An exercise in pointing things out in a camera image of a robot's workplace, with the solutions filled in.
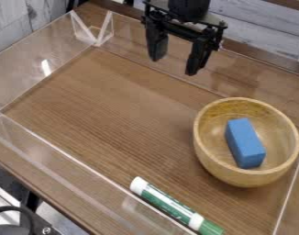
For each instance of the brown wooden bowl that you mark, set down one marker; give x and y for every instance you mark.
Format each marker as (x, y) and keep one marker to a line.
(275, 129)

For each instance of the green and white marker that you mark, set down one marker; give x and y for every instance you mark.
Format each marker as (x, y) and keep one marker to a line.
(174, 208)

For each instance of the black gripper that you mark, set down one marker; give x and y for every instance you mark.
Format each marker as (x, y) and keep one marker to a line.
(186, 19)

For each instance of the black device with screw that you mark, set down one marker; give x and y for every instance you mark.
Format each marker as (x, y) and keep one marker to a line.
(26, 226)

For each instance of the blue foam block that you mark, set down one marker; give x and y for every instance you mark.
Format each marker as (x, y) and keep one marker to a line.
(244, 143)

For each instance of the clear acrylic tray wall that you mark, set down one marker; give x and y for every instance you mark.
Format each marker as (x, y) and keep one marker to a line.
(92, 115)

